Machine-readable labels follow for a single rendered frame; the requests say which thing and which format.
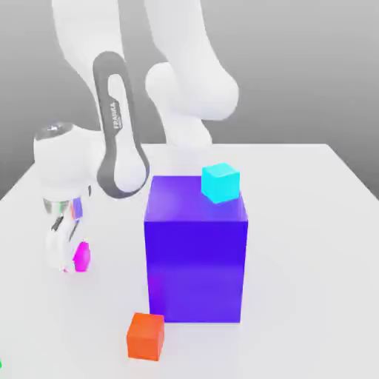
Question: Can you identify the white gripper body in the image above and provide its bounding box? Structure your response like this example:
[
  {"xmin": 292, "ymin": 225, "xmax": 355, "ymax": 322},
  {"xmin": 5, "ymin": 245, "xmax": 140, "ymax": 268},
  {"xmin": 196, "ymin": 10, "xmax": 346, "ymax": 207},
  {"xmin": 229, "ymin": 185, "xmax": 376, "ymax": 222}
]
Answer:
[{"xmin": 44, "ymin": 216, "xmax": 80, "ymax": 274}]

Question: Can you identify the small magenta cube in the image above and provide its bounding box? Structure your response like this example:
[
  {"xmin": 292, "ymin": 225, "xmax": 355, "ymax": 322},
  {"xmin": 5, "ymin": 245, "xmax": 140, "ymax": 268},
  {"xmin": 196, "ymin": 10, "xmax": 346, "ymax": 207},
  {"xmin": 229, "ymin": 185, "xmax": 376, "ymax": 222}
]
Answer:
[{"xmin": 73, "ymin": 241, "xmax": 92, "ymax": 273}]

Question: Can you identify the small orange cube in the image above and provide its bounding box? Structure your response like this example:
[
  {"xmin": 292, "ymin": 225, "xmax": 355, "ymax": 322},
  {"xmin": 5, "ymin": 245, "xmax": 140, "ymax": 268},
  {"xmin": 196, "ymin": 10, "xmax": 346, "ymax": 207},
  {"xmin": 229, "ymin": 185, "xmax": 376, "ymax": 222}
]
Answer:
[{"xmin": 126, "ymin": 312, "xmax": 166, "ymax": 363}]

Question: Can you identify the small cyan cube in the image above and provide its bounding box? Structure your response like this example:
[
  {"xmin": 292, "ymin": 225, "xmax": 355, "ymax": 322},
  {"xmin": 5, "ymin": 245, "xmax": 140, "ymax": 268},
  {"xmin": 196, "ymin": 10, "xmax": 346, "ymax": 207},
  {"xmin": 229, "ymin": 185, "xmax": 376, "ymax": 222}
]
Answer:
[{"xmin": 201, "ymin": 161, "xmax": 241, "ymax": 205}]

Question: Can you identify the large blue box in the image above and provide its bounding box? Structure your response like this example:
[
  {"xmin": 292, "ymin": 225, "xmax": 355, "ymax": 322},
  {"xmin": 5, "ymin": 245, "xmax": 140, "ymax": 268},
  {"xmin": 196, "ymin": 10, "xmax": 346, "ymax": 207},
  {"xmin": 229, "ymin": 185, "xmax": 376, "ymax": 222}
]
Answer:
[{"xmin": 144, "ymin": 175, "xmax": 249, "ymax": 324}]

